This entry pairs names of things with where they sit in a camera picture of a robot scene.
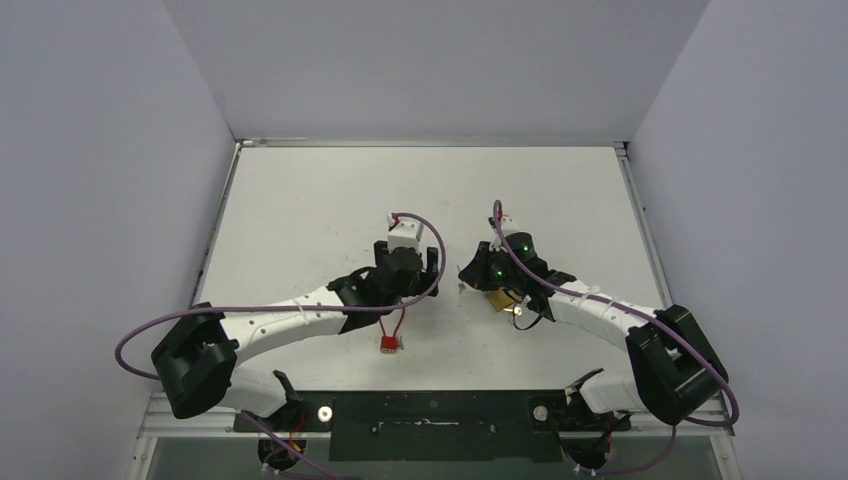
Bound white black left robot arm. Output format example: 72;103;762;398
151;241;441;431

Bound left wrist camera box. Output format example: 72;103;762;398
387;214;423;251

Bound aluminium table edge rail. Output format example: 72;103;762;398
613;142;675;307

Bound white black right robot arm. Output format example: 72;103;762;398
458;232;738;429

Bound small key bunch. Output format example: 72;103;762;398
456;265;467;293

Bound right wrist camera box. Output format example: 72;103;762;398
490;213;521;250

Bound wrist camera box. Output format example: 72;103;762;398
490;213;521;250
387;214;423;251

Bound brass padlock with key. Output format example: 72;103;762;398
485;289;524;326

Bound red cable padlock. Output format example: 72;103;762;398
378;309;406;354

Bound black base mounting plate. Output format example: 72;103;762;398
261;390;631;463

